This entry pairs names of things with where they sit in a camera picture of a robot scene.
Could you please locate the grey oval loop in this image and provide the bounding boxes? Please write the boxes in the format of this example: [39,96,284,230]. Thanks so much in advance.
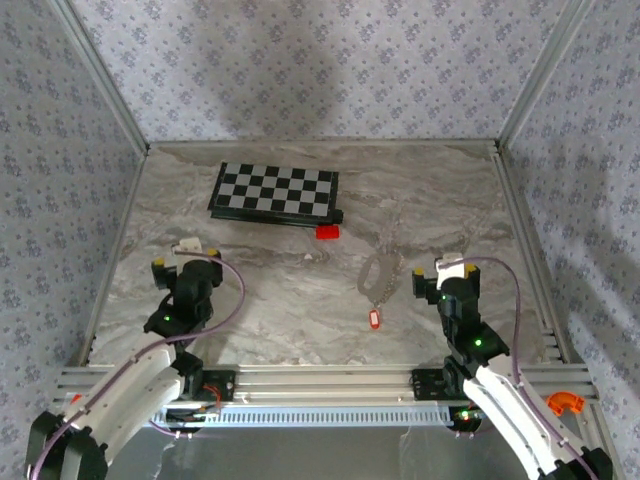
[357,252,396,297]

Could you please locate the aluminium corner post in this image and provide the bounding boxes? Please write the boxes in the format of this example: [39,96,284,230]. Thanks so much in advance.
[497,0,597,149]
[49,0,150,151]

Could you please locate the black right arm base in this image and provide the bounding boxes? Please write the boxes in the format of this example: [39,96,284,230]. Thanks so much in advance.
[410,367,450,402]

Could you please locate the black and white checkerboard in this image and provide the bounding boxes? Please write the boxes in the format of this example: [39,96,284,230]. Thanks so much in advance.
[208,161,346,229]

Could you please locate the black controller board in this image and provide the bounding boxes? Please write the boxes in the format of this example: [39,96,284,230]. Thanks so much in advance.
[164,407,222,434]
[448,406,482,439]

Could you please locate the white slotted cable duct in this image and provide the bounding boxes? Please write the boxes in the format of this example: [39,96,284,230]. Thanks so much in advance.
[149,404,451,429]

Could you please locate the thin aluminium edge rail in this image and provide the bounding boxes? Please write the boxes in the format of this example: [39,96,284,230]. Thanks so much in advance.
[147,139,501,150]

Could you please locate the silver bead chain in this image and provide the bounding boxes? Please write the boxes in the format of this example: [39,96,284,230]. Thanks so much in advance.
[374,251,405,307]

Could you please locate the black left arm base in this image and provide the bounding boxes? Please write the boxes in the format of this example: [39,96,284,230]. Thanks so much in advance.
[197,368,237,402]

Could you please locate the wide aluminium frame rail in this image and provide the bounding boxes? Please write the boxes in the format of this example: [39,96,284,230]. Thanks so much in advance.
[54,364,599,405]

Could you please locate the aluminium side rail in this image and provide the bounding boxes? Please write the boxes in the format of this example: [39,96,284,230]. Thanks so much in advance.
[74,144,150,367]
[492,144,572,364]

